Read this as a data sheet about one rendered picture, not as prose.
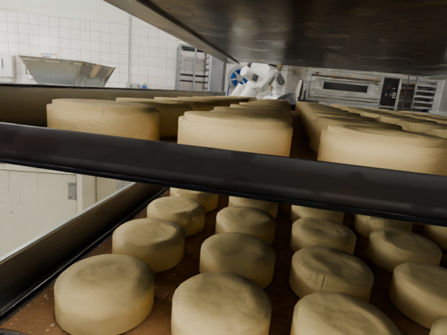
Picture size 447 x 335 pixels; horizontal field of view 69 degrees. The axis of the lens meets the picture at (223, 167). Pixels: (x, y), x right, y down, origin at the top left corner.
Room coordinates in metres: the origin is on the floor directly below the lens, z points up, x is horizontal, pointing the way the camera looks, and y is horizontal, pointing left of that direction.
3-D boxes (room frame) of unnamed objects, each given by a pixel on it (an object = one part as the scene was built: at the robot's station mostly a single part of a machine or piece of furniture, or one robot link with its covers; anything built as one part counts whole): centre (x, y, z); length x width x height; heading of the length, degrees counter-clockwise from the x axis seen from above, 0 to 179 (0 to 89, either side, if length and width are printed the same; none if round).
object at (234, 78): (5.72, -0.12, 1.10); 0.41 x 0.17 x 1.10; 99
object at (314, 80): (5.42, -1.78, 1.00); 1.56 x 1.20 x 2.01; 99
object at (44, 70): (1.81, 0.84, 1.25); 0.56 x 0.29 x 0.14; 4
